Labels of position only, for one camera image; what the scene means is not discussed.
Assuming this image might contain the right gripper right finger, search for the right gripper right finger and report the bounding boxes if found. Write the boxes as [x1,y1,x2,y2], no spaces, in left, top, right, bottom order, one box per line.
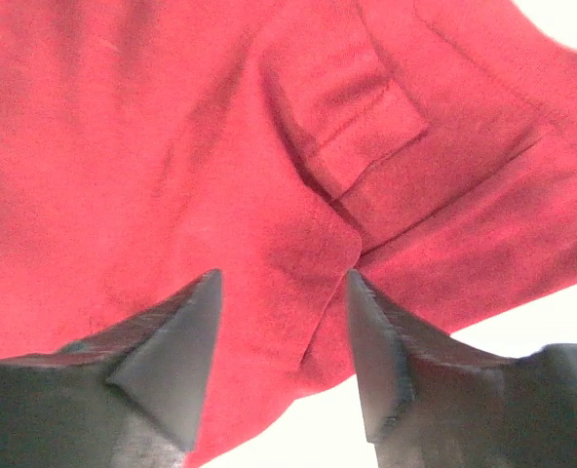
[346,270,577,468]

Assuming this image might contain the dark red t shirt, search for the dark red t shirt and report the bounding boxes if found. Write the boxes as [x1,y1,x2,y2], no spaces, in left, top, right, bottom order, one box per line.
[0,1,577,467]

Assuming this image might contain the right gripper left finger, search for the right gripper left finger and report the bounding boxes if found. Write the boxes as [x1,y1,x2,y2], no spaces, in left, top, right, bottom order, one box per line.
[0,269,222,468]

